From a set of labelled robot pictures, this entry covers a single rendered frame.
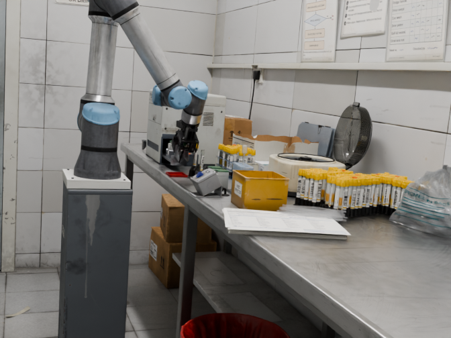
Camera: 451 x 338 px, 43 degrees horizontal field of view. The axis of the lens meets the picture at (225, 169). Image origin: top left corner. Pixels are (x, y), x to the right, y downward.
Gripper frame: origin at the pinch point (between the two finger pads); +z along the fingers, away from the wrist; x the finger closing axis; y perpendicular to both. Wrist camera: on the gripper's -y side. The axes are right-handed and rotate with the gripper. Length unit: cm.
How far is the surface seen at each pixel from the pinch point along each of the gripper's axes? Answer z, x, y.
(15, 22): 22, -62, -148
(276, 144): -15.2, 34.4, 8.7
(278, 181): -39, 10, 59
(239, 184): -34, 0, 55
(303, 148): -14.0, 46.3, 9.1
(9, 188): 105, -63, -100
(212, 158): 8.5, 18.6, -11.4
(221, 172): -20.9, 3.8, 33.5
